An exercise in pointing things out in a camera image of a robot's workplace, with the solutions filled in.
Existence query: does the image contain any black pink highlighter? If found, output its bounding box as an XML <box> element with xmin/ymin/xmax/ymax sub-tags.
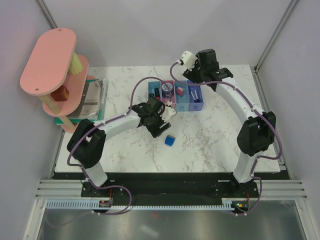
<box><xmin>154</xmin><ymin>88</ymin><xmax>161</xmax><ymax>100</ymax></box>

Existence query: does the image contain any blue round tape jar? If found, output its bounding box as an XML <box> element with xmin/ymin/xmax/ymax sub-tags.
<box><xmin>161</xmin><ymin>82</ymin><xmax>174</xmax><ymax>99</ymax></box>

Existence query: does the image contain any white black marker pen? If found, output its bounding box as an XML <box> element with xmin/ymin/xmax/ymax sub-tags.
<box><xmin>193</xmin><ymin>90</ymin><xmax>200</xmax><ymax>103</ymax></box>

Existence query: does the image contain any white blue marker pen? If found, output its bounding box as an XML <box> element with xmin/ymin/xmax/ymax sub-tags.
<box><xmin>190</xmin><ymin>91</ymin><xmax>198</xmax><ymax>103</ymax></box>

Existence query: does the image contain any blue pencil sharpener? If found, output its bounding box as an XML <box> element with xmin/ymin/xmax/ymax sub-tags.
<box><xmin>164</xmin><ymin>135</ymin><xmax>176</xmax><ymax>147</ymax></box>

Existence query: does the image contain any pink eraser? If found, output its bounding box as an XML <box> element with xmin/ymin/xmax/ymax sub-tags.
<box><xmin>176</xmin><ymin>87</ymin><xmax>185</xmax><ymax>97</ymax></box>

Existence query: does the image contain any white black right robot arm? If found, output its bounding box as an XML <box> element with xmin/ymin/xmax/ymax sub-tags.
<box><xmin>179</xmin><ymin>49</ymin><xmax>276</xmax><ymax>197</ymax></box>

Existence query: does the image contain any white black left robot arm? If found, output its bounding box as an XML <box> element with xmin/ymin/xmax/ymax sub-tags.
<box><xmin>67</xmin><ymin>96</ymin><xmax>177</xmax><ymax>197</ymax></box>

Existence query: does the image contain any light blue drawer bin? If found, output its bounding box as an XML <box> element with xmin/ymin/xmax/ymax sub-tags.
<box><xmin>147</xmin><ymin>81</ymin><xmax>162</xmax><ymax>100</ymax></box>

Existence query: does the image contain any pink drawer bin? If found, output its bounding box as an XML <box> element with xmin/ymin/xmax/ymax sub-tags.
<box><xmin>161</xmin><ymin>80</ymin><xmax>176</xmax><ymax>109</ymax></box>

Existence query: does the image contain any purple drawer bin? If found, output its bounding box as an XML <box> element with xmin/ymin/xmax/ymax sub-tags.
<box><xmin>187</xmin><ymin>80</ymin><xmax>204</xmax><ymax>112</ymax></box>

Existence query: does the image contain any sky blue drawer bin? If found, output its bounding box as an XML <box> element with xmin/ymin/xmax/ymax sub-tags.
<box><xmin>174</xmin><ymin>80</ymin><xmax>190</xmax><ymax>112</ymax></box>

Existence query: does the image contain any stack of books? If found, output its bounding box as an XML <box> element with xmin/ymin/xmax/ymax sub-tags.
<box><xmin>66</xmin><ymin>78</ymin><xmax>109</xmax><ymax>124</ymax></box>

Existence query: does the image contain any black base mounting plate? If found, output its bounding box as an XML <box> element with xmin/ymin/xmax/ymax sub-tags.
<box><xmin>53</xmin><ymin>171</ymin><xmax>295</xmax><ymax>206</ymax></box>

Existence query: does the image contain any brown block on shelf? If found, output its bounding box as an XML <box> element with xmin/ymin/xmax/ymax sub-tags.
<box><xmin>50</xmin><ymin>85</ymin><xmax>69</xmax><ymax>102</ymax></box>

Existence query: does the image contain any pink tiered wooden shelf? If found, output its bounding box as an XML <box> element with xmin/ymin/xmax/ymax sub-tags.
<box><xmin>20</xmin><ymin>28</ymin><xmax>93</xmax><ymax>133</ymax></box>

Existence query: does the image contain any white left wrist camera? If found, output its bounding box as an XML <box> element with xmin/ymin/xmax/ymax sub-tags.
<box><xmin>161</xmin><ymin>105</ymin><xmax>177</xmax><ymax>122</ymax></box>

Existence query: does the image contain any white slotted cable duct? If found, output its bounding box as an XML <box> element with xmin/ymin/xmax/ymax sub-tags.
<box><xmin>45</xmin><ymin>199</ymin><xmax>242</xmax><ymax>211</ymax></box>

